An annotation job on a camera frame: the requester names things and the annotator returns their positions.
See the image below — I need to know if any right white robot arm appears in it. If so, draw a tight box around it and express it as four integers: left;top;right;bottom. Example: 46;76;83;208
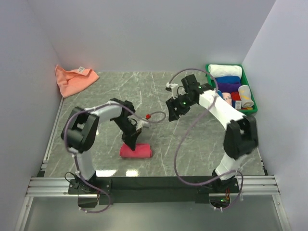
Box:
166;75;258;192

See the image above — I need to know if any purple cable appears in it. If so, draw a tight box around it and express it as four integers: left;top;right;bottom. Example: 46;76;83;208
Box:
168;68;244;211
64;103;167;214

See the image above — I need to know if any red rolled towel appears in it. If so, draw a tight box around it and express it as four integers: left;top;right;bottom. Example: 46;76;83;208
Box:
231;91;242;110

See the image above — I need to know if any green plastic bin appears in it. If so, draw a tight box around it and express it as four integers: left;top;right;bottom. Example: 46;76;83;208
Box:
205;64;257;115

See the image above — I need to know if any purple rolled towel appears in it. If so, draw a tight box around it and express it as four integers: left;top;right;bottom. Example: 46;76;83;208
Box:
218;82;241;93

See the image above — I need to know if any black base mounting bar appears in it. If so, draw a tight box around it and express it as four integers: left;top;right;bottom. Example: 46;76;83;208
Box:
68;176;239;205

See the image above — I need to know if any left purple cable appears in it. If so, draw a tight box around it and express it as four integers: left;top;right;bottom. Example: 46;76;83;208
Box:
64;103;167;214

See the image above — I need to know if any yellow grey patterned towel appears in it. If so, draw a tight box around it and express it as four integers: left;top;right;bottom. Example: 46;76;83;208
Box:
238;85;254;108

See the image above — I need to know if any light blue rolled towel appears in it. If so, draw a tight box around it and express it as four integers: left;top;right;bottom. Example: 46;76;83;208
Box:
217;90;224;99

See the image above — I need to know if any salmon orange towel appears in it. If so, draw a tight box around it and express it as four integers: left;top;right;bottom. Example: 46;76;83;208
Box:
55;65;99;98

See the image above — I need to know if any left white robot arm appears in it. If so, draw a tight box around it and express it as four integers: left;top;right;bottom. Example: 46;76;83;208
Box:
61;98;141;193

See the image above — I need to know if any aluminium rail frame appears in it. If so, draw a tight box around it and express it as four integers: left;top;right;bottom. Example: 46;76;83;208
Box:
14;101;292;231

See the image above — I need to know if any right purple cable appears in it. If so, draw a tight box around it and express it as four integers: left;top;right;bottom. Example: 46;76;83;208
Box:
168;68;244;211

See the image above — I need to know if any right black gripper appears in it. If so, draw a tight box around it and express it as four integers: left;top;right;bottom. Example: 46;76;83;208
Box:
166;93;196;122

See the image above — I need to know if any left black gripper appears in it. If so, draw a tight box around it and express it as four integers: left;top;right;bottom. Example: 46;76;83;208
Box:
113;116;142;150

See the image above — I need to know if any white label on salmon towel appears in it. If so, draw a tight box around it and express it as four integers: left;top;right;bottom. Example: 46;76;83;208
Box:
77;66;85;74

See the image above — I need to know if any pink white rolled towel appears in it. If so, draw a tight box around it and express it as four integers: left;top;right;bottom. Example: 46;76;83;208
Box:
222;92;232;106

